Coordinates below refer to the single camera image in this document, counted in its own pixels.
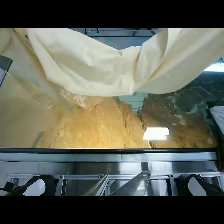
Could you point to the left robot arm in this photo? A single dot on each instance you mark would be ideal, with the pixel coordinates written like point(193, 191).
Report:
point(46, 182)

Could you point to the cream shirt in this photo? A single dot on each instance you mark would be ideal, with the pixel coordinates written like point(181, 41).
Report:
point(100, 63)

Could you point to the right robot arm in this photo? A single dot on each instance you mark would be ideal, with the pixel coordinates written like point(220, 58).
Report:
point(184, 182)

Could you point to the white garment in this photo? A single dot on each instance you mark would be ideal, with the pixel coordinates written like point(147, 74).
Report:
point(218, 119)

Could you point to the silver frame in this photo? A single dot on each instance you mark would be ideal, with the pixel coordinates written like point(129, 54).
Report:
point(100, 157)

